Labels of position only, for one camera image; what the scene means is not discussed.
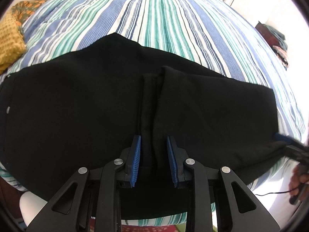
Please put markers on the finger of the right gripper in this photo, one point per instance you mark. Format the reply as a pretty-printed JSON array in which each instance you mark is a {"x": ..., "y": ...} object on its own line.
[{"x": 290, "y": 141}]

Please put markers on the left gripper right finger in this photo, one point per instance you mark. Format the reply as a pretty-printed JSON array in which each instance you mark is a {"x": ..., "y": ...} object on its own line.
[{"x": 237, "y": 208}]

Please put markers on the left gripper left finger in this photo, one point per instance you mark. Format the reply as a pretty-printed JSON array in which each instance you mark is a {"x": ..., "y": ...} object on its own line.
[{"x": 91, "y": 195}]

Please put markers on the black pants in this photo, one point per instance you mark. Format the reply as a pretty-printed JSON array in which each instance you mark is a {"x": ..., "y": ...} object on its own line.
[{"x": 83, "y": 108}]

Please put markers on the right hand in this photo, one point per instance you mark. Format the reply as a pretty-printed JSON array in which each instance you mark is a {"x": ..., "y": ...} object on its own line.
[{"x": 298, "y": 185}]

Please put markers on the red patterned rug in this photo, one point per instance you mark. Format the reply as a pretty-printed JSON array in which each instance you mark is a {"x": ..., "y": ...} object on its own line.
[{"x": 129, "y": 228}]

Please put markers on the laundry basket with clothes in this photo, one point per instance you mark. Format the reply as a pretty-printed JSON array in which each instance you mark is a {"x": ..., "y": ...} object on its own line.
[{"x": 282, "y": 55}]

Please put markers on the teal cloth on cabinet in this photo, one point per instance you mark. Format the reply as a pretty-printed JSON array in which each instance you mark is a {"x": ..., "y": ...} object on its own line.
[{"x": 279, "y": 36}]

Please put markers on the dark wooden cabinet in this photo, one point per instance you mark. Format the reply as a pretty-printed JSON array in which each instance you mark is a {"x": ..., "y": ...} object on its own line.
[{"x": 267, "y": 35}]

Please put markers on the mustard yellow pillow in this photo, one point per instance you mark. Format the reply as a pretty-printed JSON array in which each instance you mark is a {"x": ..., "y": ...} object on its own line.
[{"x": 12, "y": 41}]

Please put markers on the orange floral blanket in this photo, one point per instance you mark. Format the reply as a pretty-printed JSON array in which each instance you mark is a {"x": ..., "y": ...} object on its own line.
[{"x": 24, "y": 9}]

